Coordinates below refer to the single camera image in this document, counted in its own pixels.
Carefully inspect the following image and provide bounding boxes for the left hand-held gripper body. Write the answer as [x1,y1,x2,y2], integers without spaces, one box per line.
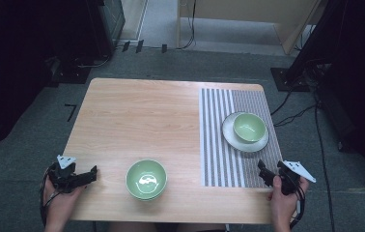
[46,154,82,194]

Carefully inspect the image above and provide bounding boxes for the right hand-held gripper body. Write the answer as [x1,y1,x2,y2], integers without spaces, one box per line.
[275,159,317,196]

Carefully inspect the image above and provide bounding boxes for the white plate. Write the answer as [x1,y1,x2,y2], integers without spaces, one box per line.
[221,111,270,154]

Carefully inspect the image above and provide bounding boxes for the green bowl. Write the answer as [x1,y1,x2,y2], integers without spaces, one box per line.
[125,159,168,202]
[232,112,267,144]

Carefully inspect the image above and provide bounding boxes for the person's right hand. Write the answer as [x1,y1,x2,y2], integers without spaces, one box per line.
[267,175,310,221]

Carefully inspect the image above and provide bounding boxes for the person's left hand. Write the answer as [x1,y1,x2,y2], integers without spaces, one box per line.
[42,165,89,225]

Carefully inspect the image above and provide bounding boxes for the striped woven placemat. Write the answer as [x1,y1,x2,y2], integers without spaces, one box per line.
[198,87,284,189]

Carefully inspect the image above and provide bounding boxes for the black metal stand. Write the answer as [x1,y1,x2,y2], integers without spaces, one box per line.
[269,0,352,93]

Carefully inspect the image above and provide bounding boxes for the dark equipment cabinet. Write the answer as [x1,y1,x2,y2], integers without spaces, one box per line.
[312,0,365,177]

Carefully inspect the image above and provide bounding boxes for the black equipment stand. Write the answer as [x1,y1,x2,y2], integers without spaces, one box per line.
[49,0,126,85]

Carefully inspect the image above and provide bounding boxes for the light wooden partition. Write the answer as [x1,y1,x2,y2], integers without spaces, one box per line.
[176,0,322,56]

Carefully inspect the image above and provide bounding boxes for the right hand-held gripper cable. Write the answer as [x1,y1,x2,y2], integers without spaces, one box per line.
[288,183,307,230]

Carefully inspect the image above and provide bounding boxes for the hand-held gripper cable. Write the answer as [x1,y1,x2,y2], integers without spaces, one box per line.
[288,183,307,230]
[39,165,61,227]

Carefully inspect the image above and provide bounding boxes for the left hand-held gripper cable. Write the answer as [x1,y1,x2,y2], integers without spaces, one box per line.
[39,165,61,227]

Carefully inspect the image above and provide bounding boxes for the thick black floor cable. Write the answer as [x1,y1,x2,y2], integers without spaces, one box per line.
[313,93,337,232]

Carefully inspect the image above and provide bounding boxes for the thin black floor cable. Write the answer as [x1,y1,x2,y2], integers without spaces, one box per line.
[269,90,293,117]
[272,103,319,128]

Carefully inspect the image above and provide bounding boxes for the grey floor cable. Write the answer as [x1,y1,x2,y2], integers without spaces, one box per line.
[76,55,113,70]

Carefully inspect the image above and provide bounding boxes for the black hanging cable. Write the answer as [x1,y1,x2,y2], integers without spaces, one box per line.
[176,0,198,50]

